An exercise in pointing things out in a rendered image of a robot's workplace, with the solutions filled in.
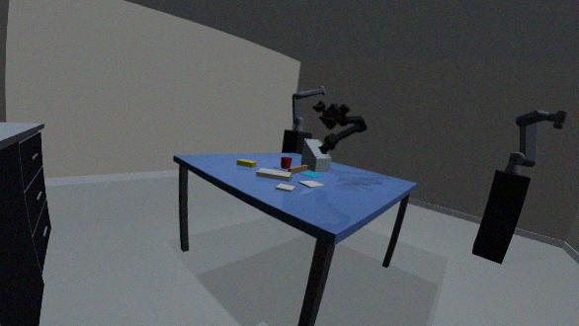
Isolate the white flat square tile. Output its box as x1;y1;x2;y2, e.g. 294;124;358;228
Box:
298;181;325;189

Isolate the yellow rectangular block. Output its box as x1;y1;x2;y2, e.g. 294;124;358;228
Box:
236;159;256;168

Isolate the tan wooden plank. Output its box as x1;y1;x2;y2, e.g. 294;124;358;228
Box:
288;165;307;174

